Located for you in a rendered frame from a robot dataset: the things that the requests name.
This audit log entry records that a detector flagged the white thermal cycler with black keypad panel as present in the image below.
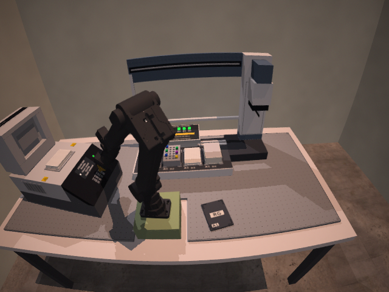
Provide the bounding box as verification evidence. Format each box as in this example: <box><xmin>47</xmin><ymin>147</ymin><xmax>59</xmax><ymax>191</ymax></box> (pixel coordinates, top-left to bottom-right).
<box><xmin>0</xmin><ymin>106</ymin><xmax>123</xmax><ymax>217</ymax></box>

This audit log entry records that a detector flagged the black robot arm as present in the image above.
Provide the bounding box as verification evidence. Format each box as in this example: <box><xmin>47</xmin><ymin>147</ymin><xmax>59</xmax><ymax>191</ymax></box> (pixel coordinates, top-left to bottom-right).
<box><xmin>95</xmin><ymin>90</ymin><xmax>176</xmax><ymax>218</ymax></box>

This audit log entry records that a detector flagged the white well plate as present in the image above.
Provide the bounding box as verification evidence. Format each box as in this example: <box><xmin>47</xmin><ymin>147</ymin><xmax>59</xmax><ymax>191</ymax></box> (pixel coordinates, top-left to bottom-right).
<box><xmin>184</xmin><ymin>147</ymin><xmax>201</xmax><ymax>165</ymax></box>
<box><xmin>46</xmin><ymin>149</ymin><xmax>72</xmax><ymax>169</ymax></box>

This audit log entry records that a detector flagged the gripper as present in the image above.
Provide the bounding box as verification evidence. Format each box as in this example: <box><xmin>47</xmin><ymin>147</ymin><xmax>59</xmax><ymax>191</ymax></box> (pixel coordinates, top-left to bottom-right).
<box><xmin>93</xmin><ymin>149</ymin><xmax>118</xmax><ymax>172</ymax></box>

